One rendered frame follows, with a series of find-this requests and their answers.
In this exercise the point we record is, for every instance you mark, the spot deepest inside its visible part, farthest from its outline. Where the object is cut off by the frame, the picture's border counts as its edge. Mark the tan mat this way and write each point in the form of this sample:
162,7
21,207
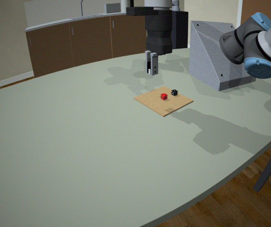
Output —
152,100

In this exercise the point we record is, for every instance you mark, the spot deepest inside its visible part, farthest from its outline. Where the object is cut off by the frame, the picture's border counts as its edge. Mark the red die with white pips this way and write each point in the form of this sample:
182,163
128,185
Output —
164,96

